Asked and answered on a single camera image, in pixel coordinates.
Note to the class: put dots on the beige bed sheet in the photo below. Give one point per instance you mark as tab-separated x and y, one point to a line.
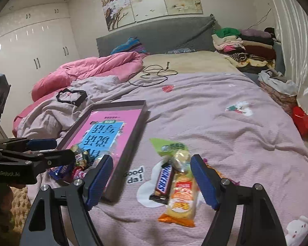
195	61

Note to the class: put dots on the pink book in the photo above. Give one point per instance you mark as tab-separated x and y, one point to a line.
113	123

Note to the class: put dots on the grey headboard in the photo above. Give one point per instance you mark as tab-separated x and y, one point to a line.
169	35

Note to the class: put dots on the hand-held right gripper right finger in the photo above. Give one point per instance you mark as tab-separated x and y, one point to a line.
202	182

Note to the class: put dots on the pile of folded clothes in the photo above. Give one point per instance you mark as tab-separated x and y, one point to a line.
246	48

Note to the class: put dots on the brown chocolate bar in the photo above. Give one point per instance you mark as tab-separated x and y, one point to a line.
164	179

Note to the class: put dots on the orange cracker packet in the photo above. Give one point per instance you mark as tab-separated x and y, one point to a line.
182	197

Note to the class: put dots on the small red snack packet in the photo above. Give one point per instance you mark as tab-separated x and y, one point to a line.
78	173

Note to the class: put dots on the beige woven mat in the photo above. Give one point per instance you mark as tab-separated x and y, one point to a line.
19	202

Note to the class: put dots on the cream curtain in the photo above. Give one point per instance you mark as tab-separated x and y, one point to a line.
297	43

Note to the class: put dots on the pink quilt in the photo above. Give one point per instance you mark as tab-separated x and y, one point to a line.
92	66

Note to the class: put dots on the lilac blanket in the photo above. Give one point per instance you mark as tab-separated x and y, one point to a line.
208	123

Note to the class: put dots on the floral wall painting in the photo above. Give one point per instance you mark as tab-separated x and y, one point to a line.
148	2

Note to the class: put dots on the red bag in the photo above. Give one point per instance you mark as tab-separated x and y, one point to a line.
302	120

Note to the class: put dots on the white wardrobe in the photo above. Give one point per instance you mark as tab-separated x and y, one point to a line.
28	46

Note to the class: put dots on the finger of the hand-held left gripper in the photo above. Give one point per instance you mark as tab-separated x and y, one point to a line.
41	143
59	157

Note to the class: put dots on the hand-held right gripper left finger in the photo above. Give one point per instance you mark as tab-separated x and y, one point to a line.
100	182

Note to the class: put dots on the blue clothes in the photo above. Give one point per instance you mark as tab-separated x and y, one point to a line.
129	46

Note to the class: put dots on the green snack packet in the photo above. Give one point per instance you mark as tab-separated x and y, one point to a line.
164	146

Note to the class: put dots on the blue cookie packet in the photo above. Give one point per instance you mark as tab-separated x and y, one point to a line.
60	170

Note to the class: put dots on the yellow wrapped candy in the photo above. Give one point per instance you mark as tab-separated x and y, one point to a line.
182	156

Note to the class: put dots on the black square frame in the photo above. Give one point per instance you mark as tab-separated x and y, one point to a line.
81	98

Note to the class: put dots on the black snack packet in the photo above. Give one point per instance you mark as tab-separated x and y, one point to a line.
80	158

